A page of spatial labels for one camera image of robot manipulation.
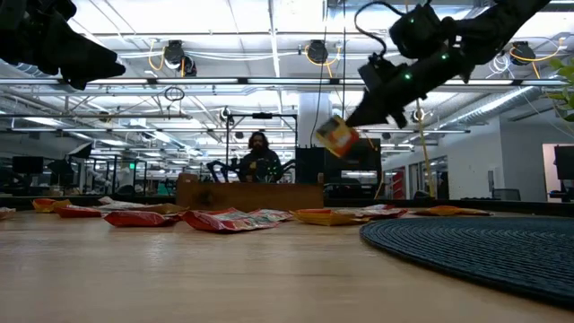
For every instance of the orange tea packet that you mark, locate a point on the orange tea packet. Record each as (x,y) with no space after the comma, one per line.
(45,205)
(448,211)
(327,217)
(337,135)

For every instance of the beige tea packet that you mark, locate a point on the beige tea packet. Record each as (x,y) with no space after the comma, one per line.
(6,213)
(152,208)
(107,200)
(381,212)

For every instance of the red tea packet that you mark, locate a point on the red tea packet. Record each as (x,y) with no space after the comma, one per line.
(224,220)
(177,216)
(275,214)
(139,219)
(77,212)

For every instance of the wooden three-compartment tea box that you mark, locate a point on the wooden three-compartment tea box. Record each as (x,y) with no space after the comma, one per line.
(251,197)

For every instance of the black background robot arm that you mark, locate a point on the black background robot arm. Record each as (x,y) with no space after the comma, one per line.
(215,167)

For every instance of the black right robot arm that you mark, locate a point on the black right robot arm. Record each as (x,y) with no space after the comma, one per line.
(493,27)

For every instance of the large black monitor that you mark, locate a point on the large black monitor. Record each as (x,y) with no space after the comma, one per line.
(367,154)

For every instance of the white building column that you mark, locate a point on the white building column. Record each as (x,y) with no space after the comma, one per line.
(309,116)

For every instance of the small black background monitor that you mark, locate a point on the small black background monitor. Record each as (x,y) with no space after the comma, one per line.
(27,165)

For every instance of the person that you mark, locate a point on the person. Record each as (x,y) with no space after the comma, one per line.
(260,163)

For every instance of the round dark blue placemat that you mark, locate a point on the round dark blue placemat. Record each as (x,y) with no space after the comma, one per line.
(471,251)

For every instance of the small green artificial plant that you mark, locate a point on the small green artificial plant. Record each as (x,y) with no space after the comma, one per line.
(566,72)

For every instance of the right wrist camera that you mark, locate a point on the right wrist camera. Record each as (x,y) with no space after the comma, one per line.
(376,72)

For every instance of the silver ventilation duct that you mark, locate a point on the silver ventilation duct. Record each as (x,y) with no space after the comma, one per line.
(493,107)

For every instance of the black monitor by wall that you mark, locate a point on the black monitor by wall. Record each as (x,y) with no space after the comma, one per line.
(564,161)

